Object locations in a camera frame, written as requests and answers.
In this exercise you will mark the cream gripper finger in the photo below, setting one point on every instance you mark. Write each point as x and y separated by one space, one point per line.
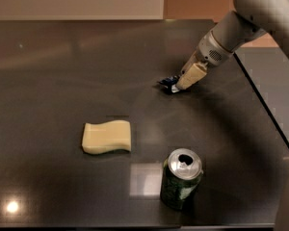
186 82
190 68

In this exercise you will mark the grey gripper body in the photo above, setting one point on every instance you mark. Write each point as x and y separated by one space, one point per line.
209 52

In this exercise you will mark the dark blue rxbar wrapper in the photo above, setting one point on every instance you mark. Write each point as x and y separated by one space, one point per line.
169 84

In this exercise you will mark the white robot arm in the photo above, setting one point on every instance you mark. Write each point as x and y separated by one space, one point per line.
249 20

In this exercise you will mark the grey side table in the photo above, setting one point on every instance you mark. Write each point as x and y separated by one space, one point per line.
268 68

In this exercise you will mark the green soda can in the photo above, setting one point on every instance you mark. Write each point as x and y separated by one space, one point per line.
182 172

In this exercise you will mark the yellow wavy sponge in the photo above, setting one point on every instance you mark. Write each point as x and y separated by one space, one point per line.
107 137

